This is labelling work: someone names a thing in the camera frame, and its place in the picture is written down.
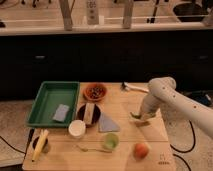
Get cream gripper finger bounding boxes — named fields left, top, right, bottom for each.
left=134, top=119, right=150, bottom=127

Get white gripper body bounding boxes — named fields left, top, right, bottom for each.
left=139, top=103, right=157, bottom=120

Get green pepper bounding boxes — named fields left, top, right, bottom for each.
left=130, top=112, right=142, bottom=119

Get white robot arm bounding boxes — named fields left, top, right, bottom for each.
left=139, top=77, right=213, bottom=139

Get green plastic cup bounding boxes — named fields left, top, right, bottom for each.
left=102, top=133, right=119, bottom=151

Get white cup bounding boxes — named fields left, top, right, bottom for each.
left=68, top=120, right=86, bottom=139

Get small dark cup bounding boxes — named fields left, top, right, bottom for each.
left=32, top=137, right=51, bottom=153

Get orange fruit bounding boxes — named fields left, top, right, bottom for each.
left=134, top=143, right=149, bottom=158

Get grey blue triangular cloth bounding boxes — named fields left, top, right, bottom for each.
left=99, top=113, right=120, bottom=133

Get wooden board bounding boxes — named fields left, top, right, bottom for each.
left=23, top=83, right=176, bottom=171

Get beige block in bowl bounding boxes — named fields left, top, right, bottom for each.
left=84, top=103, right=95, bottom=125

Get orange bowl with beans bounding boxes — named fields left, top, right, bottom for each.
left=83, top=83, right=107, bottom=102

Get dark blue object on floor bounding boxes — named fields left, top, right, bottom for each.
left=194, top=92, right=212, bottom=107

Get dark brown bowl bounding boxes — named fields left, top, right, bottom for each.
left=77, top=103, right=101, bottom=127

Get gold spoon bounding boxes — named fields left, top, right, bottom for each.
left=76, top=145, right=112, bottom=153

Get blue sponge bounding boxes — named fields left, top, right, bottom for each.
left=53, top=104, right=69, bottom=122

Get green plastic tray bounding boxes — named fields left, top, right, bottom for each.
left=27, top=81, right=80, bottom=128

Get yellow banana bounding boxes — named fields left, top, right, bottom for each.
left=32, top=129, right=49, bottom=161

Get black cable right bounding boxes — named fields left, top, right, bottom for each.
left=169, top=120, right=198, bottom=171

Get black cable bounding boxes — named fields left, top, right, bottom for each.
left=169, top=120, right=198, bottom=171
left=0, top=128, right=36, bottom=158

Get black cable left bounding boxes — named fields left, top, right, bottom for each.
left=0, top=128, right=36, bottom=158

